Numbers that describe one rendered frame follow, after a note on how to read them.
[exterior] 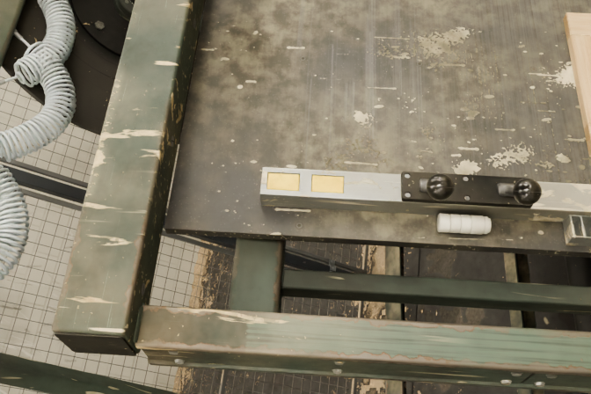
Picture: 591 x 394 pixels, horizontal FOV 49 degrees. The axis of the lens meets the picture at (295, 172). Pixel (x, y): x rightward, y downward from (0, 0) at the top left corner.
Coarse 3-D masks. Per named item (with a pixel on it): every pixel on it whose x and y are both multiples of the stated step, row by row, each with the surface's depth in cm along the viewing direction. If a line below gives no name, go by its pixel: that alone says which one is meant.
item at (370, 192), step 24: (264, 168) 104; (264, 192) 102; (288, 192) 102; (312, 192) 102; (360, 192) 102; (384, 192) 102; (552, 192) 102; (576, 192) 102; (504, 216) 103; (528, 216) 103; (552, 216) 102
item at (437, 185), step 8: (432, 176) 91; (440, 176) 90; (448, 176) 90; (424, 184) 100; (432, 184) 90; (440, 184) 89; (448, 184) 89; (432, 192) 90; (440, 192) 89; (448, 192) 90; (440, 200) 91
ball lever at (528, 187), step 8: (504, 184) 100; (512, 184) 101; (520, 184) 90; (528, 184) 89; (536, 184) 89; (504, 192) 100; (512, 192) 96; (520, 192) 89; (528, 192) 89; (536, 192) 89; (520, 200) 90; (528, 200) 89; (536, 200) 89
